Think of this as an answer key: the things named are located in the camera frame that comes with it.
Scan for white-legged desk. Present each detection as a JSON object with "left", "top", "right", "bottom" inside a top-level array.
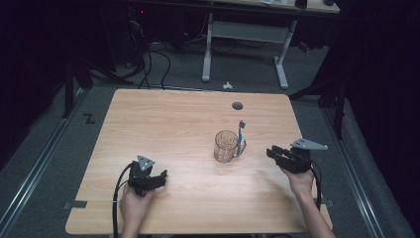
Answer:
[{"left": 200, "top": 0, "right": 341, "bottom": 91}]

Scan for black floor cables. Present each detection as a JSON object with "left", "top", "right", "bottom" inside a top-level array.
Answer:
[{"left": 130, "top": 19, "right": 172, "bottom": 91}]

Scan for blue and grey toothbrush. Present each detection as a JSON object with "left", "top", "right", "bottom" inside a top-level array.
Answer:
[{"left": 235, "top": 119, "right": 247, "bottom": 158}]

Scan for black metal stand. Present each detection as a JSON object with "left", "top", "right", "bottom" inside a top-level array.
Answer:
[
  {"left": 288, "top": 77, "right": 349, "bottom": 141},
  {"left": 61, "top": 59, "right": 134, "bottom": 119}
]

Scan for clear glass mug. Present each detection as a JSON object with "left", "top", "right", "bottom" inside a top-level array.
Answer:
[{"left": 213, "top": 129, "right": 248, "bottom": 165}]

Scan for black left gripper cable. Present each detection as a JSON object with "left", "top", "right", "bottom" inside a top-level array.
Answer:
[{"left": 111, "top": 162, "right": 136, "bottom": 238}]

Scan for person's left hand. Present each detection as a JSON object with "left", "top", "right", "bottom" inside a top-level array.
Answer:
[{"left": 119, "top": 185, "right": 157, "bottom": 230}]

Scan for person's right hand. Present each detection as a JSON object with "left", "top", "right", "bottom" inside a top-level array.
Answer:
[{"left": 279, "top": 165, "right": 315, "bottom": 196}]

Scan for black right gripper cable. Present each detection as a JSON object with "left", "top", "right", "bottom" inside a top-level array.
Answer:
[{"left": 310, "top": 160, "right": 323, "bottom": 212}]

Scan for grey tape strip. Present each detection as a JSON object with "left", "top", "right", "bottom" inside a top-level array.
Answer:
[
  {"left": 63, "top": 199, "right": 89, "bottom": 210},
  {"left": 313, "top": 196, "right": 335, "bottom": 209}
]

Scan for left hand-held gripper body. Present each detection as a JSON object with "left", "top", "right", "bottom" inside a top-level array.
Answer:
[{"left": 127, "top": 154, "right": 157, "bottom": 198}]

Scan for metal floor rail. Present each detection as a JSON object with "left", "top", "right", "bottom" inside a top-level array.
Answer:
[
  {"left": 321, "top": 106, "right": 386, "bottom": 238},
  {"left": 0, "top": 88, "right": 87, "bottom": 234}
]

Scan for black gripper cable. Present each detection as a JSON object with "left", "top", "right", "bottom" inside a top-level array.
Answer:
[
  {"left": 310, "top": 160, "right": 323, "bottom": 212},
  {"left": 111, "top": 162, "right": 136, "bottom": 238}
]

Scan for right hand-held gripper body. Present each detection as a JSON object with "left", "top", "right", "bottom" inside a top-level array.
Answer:
[{"left": 278, "top": 137, "right": 329, "bottom": 175}]

